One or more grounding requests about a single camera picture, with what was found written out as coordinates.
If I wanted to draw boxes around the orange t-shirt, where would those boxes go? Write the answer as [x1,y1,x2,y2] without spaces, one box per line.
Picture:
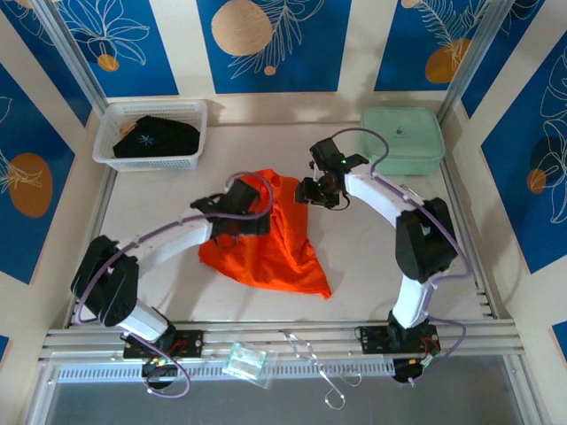
[198,168,333,301]

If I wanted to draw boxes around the green plastic container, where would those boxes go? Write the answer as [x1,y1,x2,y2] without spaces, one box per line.
[359,105,446,177]

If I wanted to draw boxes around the black t-shirt with blue print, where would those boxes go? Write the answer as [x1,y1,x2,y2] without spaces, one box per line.
[112,115,200,159]

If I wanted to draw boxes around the white plastic basket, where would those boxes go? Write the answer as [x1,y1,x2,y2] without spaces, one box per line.
[91,99,209,172]

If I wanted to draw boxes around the clear plastic bag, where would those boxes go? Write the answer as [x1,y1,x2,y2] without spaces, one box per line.
[221,340,278,391]

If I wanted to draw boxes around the black left controller module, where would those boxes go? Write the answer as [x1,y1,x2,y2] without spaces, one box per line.
[141,357,179,390]

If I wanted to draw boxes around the black controller module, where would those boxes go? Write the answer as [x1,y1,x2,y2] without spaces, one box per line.
[141,357,179,390]
[392,357,433,385]

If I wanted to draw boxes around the black right controller module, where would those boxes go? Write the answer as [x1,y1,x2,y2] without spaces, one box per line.
[392,357,433,385]

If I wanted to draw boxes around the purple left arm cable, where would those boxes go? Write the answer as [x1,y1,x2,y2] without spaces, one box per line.
[73,174,275,398]

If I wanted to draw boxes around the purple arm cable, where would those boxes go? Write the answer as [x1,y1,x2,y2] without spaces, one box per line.
[326,127,470,386]
[73,174,275,398]

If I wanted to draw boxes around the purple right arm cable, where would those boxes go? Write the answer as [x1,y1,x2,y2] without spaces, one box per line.
[326,127,470,386]

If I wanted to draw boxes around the aluminium front frame rail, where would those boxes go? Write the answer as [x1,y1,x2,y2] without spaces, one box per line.
[37,321,522,364]

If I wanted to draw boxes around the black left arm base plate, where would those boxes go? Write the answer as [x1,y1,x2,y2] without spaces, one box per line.
[122,329,205,359]

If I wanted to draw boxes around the bent thin wire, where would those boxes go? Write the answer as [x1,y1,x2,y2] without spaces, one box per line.
[282,328,362,407]

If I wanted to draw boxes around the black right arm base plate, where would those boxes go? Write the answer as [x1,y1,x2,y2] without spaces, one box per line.
[356,324,442,355]

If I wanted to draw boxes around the aluminium side rail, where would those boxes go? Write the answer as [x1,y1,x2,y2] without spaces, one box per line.
[442,163,506,320]

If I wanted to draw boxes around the aluminium corner post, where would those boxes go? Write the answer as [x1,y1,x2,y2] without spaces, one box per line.
[438,0,517,123]
[33,0,110,112]

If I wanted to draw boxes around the white slotted cable duct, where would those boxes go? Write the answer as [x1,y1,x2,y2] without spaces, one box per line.
[52,359,395,382]

